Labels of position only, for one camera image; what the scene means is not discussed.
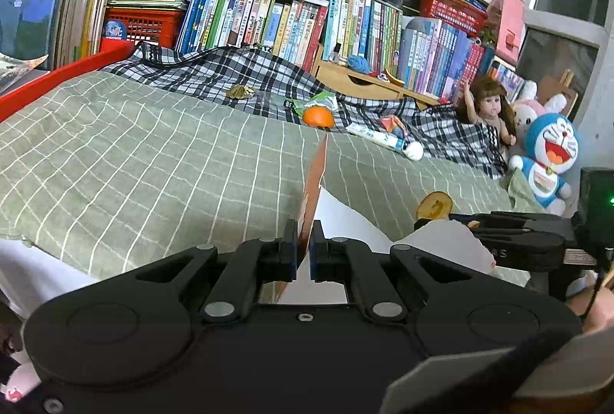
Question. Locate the large blue picture book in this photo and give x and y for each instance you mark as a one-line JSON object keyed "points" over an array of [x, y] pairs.
{"points": [[29, 6]]}

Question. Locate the wooden easel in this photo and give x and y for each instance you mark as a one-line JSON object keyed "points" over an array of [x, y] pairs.
{"points": [[561, 90]]}

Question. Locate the wooden desk organizer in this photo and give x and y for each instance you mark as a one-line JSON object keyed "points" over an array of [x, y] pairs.
{"points": [[369, 83]]}

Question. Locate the glossy magazine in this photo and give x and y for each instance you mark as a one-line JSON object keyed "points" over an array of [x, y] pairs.
{"points": [[19, 68]]}

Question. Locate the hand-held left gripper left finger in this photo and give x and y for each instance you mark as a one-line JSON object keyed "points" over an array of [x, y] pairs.
{"points": [[289, 251]]}

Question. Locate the orange fruit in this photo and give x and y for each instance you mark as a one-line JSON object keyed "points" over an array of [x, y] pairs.
{"points": [[318, 117]]}

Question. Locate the blue yarn ball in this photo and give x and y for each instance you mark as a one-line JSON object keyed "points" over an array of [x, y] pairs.
{"points": [[359, 64]]}

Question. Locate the green checked blanket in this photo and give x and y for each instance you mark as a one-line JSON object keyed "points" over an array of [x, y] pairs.
{"points": [[144, 155]]}

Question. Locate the gold foil wrapper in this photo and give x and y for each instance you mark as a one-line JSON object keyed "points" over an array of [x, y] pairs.
{"points": [[240, 91]]}

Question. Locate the brown haired doll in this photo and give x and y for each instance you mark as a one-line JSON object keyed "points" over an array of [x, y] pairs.
{"points": [[487, 107]]}

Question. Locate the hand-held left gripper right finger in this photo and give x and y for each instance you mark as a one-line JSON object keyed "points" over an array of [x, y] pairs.
{"points": [[317, 251]]}

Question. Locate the white toothpaste tube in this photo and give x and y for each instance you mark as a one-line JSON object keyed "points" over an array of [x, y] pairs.
{"points": [[379, 138]]}

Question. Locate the person's right forearm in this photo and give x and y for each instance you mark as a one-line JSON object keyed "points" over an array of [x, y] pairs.
{"points": [[592, 311]]}

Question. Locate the green snack wrapper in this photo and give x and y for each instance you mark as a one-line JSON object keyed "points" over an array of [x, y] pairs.
{"points": [[319, 100]]}

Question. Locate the blue cartoon tin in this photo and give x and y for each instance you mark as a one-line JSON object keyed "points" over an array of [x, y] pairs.
{"points": [[115, 30]]}

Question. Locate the white paper sheet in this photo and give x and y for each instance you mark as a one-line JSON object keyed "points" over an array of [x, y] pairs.
{"points": [[345, 241]]}

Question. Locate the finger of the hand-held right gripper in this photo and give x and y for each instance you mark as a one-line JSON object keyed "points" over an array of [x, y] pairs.
{"points": [[499, 231], [518, 220]]}

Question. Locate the red orange crumpled wrapper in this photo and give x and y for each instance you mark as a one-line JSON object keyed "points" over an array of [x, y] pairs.
{"points": [[393, 126]]}

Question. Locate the orange packet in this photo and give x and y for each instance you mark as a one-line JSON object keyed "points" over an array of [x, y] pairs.
{"points": [[314, 184]]}

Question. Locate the yellow banana toy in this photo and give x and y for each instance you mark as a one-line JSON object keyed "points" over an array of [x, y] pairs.
{"points": [[394, 78]]}

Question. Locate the pink toy house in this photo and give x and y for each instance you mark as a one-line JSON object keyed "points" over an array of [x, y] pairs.
{"points": [[508, 23]]}

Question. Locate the white bedsheet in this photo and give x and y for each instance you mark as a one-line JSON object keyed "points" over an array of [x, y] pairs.
{"points": [[38, 279]]}

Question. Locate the plaid black white blanket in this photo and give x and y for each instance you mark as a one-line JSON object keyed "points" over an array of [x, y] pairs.
{"points": [[268, 73]]}

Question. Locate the blue cat plush toy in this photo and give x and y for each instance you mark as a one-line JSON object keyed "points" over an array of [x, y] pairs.
{"points": [[547, 155]]}

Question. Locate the red plastic basket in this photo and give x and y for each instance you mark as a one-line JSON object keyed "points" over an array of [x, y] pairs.
{"points": [[148, 28], [453, 11]]}

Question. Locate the row of upright books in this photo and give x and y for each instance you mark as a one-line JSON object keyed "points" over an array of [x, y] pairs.
{"points": [[259, 20], [422, 54]]}

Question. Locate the row of thin books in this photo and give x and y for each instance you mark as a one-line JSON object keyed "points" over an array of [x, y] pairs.
{"points": [[81, 20]]}

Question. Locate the pink bunny plush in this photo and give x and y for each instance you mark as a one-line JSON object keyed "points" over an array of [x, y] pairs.
{"points": [[527, 112]]}

